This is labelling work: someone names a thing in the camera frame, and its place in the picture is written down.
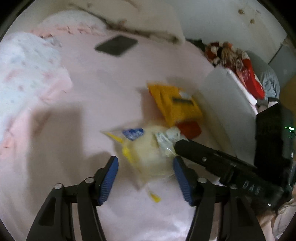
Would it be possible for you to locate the small floral pillow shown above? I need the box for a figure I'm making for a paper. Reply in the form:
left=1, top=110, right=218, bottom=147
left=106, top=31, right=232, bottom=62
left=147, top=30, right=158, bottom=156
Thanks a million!
left=30, top=10, right=108, bottom=39

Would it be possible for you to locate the large floral pillow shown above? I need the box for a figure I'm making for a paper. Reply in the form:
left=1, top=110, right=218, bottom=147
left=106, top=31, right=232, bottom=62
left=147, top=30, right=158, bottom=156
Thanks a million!
left=0, top=31, right=74, bottom=151

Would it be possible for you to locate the clear snack bag yellow zip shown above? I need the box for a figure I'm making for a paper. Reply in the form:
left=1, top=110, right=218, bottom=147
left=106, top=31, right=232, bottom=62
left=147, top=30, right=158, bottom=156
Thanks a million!
left=100, top=125, right=185, bottom=203

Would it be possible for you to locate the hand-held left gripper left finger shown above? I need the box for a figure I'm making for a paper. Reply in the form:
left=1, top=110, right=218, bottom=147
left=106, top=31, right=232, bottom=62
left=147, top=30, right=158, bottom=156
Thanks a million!
left=25, top=156, right=119, bottom=241

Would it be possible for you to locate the white storage box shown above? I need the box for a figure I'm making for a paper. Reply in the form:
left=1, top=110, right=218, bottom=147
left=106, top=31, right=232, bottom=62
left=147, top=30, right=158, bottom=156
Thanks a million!
left=196, top=66, right=259, bottom=160

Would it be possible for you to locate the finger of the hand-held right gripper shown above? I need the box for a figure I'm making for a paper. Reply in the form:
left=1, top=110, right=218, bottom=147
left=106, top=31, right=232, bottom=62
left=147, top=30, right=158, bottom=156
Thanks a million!
left=174, top=138, right=258, bottom=186

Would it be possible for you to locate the cream fleece blanket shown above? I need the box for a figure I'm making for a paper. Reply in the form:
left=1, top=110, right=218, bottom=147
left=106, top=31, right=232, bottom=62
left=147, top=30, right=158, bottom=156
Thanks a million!
left=67, top=0, right=185, bottom=45

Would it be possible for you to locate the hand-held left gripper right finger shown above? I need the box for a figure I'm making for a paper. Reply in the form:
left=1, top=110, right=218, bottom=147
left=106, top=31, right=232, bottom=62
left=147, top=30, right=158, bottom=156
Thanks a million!
left=172, top=155, right=266, bottom=241

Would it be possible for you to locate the red patterned cloth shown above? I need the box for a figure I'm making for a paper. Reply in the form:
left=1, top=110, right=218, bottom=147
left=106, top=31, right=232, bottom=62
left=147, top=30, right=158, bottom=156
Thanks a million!
left=205, top=41, right=265, bottom=100

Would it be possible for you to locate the grey cloth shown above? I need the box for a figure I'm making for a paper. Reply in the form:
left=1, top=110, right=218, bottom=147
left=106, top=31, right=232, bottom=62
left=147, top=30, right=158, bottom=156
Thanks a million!
left=246, top=51, right=281, bottom=102

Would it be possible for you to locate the white wardrobe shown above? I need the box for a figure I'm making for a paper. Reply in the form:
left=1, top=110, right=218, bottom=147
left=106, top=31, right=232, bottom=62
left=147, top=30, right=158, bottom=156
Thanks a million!
left=176, top=0, right=288, bottom=63

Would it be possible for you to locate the yellow biscuit packet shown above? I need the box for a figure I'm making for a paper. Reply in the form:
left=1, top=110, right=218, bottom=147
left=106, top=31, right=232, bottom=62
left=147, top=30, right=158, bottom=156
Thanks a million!
left=147, top=81, right=204, bottom=126

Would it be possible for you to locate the black smartphone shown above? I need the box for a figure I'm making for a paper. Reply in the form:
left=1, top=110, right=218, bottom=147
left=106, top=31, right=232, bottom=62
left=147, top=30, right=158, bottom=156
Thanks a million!
left=94, top=35, right=139, bottom=56

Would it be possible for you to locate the red snack packet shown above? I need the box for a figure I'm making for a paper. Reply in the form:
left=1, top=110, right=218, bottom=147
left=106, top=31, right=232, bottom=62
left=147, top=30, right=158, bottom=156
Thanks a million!
left=176, top=121, right=202, bottom=139

